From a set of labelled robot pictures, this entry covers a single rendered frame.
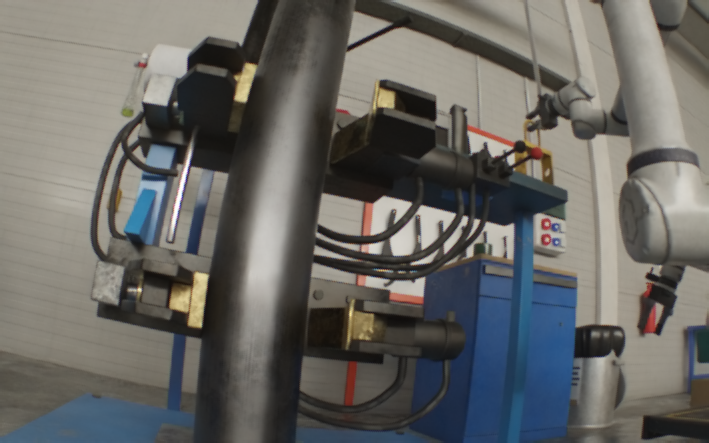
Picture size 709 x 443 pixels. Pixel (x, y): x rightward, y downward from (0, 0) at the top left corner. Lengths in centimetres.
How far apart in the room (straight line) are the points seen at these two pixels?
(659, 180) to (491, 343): 150
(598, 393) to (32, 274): 372
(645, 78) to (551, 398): 186
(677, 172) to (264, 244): 76
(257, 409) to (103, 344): 223
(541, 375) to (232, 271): 183
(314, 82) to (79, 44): 301
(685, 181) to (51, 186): 328
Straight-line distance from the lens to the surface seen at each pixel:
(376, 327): 83
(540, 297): 235
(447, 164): 122
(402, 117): 94
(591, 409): 286
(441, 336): 111
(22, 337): 318
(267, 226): 84
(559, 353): 245
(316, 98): 97
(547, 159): 173
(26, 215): 327
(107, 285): 97
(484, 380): 211
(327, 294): 112
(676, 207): 78
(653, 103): 88
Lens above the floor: 43
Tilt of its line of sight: 15 degrees up
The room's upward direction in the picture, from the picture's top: 6 degrees clockwise
